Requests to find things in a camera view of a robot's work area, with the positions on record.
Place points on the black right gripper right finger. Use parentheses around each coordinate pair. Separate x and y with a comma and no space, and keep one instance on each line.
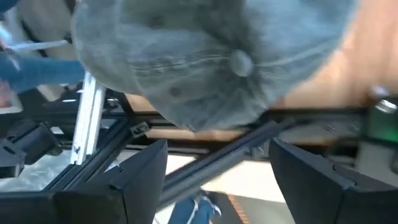
(311,193)

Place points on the silver aluminium post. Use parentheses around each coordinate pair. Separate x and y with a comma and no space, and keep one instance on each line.
(88,124)

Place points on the grey baseball cap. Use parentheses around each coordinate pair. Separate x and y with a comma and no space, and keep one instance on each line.
(202,62)

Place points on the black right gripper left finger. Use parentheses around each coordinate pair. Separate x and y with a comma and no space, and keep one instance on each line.
(124,199)

